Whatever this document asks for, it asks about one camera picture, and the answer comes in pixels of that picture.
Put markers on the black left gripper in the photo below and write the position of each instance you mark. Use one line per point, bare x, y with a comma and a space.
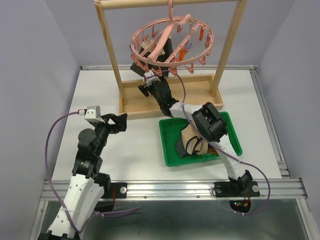
120, 120

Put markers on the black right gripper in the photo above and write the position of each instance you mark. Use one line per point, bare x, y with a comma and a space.
144, 90

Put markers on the pink round clip hanger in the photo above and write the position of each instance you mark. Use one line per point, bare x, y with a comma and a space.
165, 44

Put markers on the blue striped underwear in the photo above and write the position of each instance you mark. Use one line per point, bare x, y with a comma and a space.
181, 147

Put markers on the cream navy-trim underwear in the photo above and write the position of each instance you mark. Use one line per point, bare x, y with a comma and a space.
193, 143

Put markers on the brown underwear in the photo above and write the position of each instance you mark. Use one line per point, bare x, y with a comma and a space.
212, 150

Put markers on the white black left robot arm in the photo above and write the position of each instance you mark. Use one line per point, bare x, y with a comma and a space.
87, 184

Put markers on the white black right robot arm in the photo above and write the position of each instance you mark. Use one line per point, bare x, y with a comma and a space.
208, 124

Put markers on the wooden hanger rack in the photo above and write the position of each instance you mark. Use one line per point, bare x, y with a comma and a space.
204, 87

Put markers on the green plastic tray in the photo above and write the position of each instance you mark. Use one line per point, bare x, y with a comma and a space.
170, 130

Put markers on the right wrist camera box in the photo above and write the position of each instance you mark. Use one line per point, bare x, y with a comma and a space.
149, 77

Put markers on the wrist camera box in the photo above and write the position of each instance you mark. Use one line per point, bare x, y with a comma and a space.
91, 114
149, 77

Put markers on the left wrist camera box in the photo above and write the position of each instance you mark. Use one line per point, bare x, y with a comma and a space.
91, 114

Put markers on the aluminium mounting rail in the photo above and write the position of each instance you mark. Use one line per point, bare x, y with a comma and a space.
196, 190

